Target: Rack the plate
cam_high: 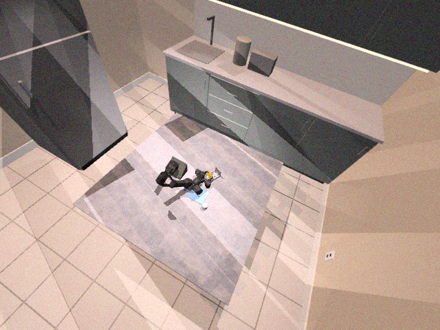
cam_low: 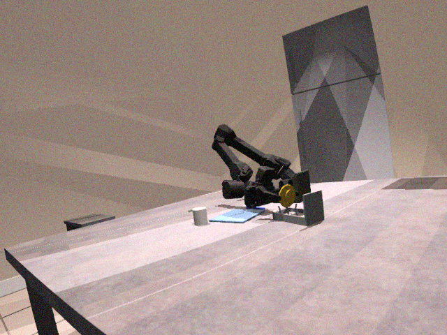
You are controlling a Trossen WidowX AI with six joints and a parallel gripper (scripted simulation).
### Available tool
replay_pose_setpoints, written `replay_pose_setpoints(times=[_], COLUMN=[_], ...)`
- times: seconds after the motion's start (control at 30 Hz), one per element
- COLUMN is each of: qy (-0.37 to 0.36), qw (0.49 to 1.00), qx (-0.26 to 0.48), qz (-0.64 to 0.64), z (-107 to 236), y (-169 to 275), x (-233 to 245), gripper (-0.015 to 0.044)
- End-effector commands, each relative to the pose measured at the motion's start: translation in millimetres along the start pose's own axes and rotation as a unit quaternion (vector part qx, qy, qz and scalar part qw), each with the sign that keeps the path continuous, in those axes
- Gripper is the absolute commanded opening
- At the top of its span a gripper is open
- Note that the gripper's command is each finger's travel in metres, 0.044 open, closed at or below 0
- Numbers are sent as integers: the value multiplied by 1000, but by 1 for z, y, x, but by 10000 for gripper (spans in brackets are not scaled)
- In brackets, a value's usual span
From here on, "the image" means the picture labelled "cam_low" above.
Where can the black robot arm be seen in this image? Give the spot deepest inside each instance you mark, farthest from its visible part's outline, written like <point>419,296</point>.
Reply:
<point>240,172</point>

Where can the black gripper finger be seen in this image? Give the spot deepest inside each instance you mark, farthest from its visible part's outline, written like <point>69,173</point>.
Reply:
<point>264,197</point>
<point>284,183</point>

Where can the yellow plate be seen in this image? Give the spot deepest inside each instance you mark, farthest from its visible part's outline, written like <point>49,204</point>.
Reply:
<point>287,194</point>

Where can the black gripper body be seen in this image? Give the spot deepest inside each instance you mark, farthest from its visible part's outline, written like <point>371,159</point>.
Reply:
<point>250,192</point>

